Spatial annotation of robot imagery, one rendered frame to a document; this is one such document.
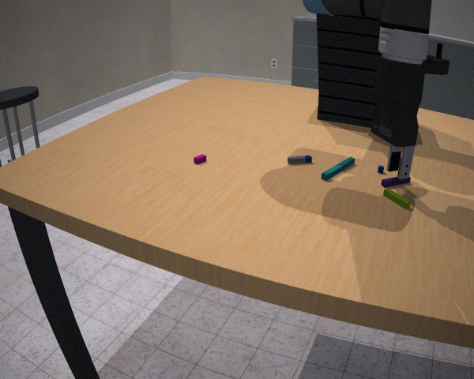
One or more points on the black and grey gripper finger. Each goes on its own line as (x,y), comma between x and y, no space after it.
(394,159)
(406,162)

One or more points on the small magenta block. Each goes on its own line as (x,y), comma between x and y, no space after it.
(200,159)

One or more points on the lime green rod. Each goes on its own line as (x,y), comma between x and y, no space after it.
(396,198)

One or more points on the turquoise rod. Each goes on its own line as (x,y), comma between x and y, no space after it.
(338,168)

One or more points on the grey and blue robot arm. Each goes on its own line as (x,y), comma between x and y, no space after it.
(407,15)

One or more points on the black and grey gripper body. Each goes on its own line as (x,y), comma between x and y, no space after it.
(400,76)

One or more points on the purple rod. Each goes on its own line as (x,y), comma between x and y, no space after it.
(395,181)

